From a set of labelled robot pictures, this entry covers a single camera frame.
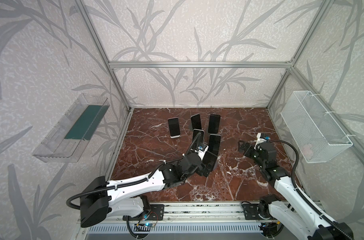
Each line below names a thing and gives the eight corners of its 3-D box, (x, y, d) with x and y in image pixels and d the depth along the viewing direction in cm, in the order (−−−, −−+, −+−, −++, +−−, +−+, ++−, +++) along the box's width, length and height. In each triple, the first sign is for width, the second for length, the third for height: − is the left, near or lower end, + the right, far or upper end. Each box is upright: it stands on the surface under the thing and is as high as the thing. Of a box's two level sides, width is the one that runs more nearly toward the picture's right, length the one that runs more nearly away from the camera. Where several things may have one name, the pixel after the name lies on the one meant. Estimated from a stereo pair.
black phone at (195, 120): (193, 132, 107) (193, 120, 97) (190, 127, 110) (190, 115, 100) (200, 129, 109) (201, 117, 98) (198, 125, 111) (199, 113, 101)
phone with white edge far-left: (170, 138, 105) (167, 124, 93) (171, 131, 109) (168, 117, 97) (180, 138, 105) (178, 124, 93) (180, 131, 109) (179, 117, 97)
